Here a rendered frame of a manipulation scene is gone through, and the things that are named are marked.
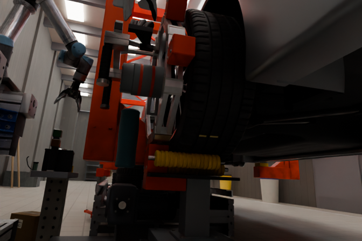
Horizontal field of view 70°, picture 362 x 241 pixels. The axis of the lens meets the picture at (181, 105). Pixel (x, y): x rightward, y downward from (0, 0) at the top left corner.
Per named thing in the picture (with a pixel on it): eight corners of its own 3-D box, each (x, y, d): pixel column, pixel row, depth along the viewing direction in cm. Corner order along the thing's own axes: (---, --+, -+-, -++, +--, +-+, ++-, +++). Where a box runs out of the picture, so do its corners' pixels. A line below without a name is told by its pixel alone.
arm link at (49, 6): (42, -34, 135) (92, 51, 145) (37, -22, 143) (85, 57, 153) (20, -31, 127) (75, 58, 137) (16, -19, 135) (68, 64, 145)
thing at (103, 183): (106, 227, 141) (111, 185, 147) (88, 227, 139) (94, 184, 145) (109, 195, 371) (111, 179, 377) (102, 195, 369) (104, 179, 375)
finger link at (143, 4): (146, 15, 83) (134, -12, 76) (161, 15, 80) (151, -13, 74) (141, 21, 81) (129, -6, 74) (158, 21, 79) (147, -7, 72)
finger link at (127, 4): (111, 21, 69) (121, -7, 71) (129, 20, 66) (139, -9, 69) (104, 14, 66) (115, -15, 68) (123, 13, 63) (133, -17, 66)
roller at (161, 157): (227, 170, 96) (227, 154, 97) (148, 165, 89) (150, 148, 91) (221, 170, 101) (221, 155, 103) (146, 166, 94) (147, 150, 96)
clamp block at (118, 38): (129, 45, 94) (130, 33, 95) (103, 41, 92) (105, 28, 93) (128, 52, 98) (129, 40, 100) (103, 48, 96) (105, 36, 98)
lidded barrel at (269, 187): (284, 203, 618) (283, 178, 635) (268, 203, 605) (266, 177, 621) (272, 201, 661) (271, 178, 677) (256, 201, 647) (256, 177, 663)
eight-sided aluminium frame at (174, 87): (181, 134, 82) (187, -8, 97) (161, 133, 81) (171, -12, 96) (154, 150, 133) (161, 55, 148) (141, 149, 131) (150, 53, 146)
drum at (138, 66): (171, 94, 106) (173, 63, 110) (119, 87, 102) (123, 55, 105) (165, 103, 120) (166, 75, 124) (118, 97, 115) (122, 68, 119)
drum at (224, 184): (234, 196, 837) (234, 175, 855) (222, 195, 825) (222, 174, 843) (228, 195, 874) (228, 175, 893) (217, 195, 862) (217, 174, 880)
